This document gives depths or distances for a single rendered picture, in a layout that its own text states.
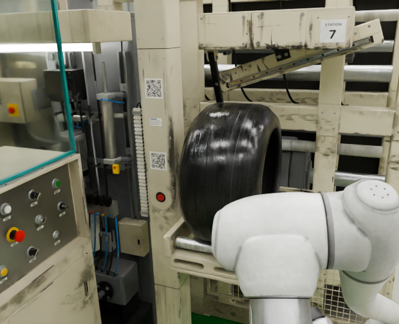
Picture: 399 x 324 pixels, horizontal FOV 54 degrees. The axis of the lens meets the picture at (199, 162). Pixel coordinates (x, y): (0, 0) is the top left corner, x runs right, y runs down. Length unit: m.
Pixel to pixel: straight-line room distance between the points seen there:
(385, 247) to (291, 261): 0.15
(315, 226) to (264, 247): 0.09
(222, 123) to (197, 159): 0.16
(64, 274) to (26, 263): 0.17
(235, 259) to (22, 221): 0.97
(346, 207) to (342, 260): 0.09
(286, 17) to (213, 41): 0.30
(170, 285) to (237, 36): 1.11
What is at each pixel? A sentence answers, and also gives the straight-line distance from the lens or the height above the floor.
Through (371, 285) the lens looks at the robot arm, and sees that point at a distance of 0.79.
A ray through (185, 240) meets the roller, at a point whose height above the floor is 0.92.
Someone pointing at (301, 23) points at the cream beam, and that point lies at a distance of 1.59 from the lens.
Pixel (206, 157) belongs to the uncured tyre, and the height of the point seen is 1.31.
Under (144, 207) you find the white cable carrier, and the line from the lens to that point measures 1.71.
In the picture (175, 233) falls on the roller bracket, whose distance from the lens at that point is 1.60.
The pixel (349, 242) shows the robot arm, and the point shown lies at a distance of 0.67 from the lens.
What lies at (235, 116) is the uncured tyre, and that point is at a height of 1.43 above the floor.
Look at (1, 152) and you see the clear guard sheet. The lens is 1.36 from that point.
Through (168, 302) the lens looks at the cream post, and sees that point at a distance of 1.90.
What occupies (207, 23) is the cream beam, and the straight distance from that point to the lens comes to 1.69.
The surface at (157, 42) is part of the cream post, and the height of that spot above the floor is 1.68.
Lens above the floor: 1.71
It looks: 18 degrees down
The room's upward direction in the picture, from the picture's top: 2 degrees counter-clockwise
